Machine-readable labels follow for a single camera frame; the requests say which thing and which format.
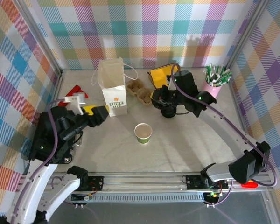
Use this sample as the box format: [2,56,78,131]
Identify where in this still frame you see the black round lid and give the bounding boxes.
[161,107,178,119]

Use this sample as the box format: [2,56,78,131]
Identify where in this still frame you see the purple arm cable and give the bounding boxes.
[172,63,278,187]
[10,99,66,224]

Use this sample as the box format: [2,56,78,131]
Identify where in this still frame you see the red yellow emergency button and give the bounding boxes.
[241,182,259,189]

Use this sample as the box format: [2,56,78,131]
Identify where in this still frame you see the grey slotted cable duct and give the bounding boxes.
[28,195,206,203]

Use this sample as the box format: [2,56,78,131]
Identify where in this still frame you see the pink straw holder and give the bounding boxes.
[202,78,223,98]

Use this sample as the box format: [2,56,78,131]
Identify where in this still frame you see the stack of yellow napkins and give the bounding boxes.
[148,65,181,91]

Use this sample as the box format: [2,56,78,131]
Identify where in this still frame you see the green paper coffee cup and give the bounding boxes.
[134,123,153,145]

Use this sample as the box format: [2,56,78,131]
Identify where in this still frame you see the small controller board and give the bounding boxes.
[71,192,94,202]
[203,191,223,199]

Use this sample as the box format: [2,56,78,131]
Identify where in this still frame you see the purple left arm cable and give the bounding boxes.
[10,99,66,224]

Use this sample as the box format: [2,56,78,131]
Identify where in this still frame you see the green white paper straws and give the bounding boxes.
[202,64,233,87]

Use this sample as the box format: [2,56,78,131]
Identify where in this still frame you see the white paper takeout bag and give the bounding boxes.
[91,58,139,118]

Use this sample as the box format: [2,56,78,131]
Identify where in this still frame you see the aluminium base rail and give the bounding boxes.
[20,171,275,194]

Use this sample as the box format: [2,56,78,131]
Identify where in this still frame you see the aluminium frame post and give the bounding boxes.
[223,0,270,70]
[13,0,63,77]

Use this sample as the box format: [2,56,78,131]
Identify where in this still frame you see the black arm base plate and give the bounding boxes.
[86,175,105,191]
[185,174,229,190]

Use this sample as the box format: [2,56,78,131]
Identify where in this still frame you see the aluminium side rail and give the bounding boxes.
[227,79,259,173]
[49,70,64,110]

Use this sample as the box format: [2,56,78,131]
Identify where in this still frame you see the brown pulp cup carrier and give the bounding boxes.
[126,78,155,107]

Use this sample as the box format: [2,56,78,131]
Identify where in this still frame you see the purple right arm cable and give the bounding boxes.
[172,63,278,187]

